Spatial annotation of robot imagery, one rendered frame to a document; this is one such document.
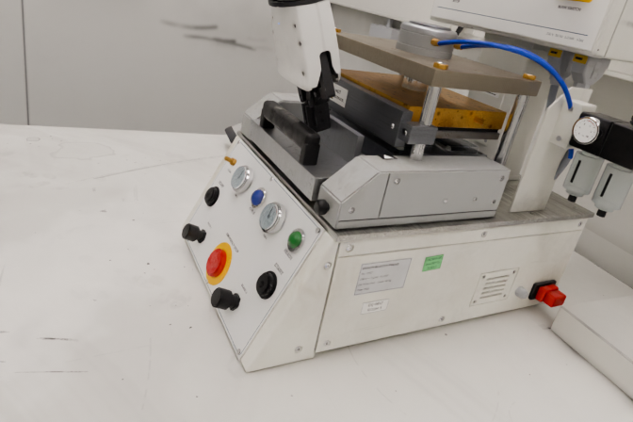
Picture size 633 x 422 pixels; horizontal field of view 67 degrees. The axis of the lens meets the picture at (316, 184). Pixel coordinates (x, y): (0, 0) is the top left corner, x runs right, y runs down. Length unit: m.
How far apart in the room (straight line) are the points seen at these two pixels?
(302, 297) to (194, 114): 1.74
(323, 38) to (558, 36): 0.32
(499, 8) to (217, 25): 1.52
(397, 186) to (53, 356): 0.42
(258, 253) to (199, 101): 1.63
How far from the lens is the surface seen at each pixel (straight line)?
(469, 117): 0.66
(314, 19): 0.56
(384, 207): 0.55
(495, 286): 0.77
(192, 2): 2.13
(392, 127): 0.58
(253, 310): 0.60
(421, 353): 0.69
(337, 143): 0.64
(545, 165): 0.73
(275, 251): 0.59
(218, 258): 0.68
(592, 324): 0.83
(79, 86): 2.16
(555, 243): 0.81
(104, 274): 0.74
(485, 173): 0.63
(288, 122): 0.61
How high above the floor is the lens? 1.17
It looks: 22 degrees down
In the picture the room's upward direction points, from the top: 11 degrees clockwise
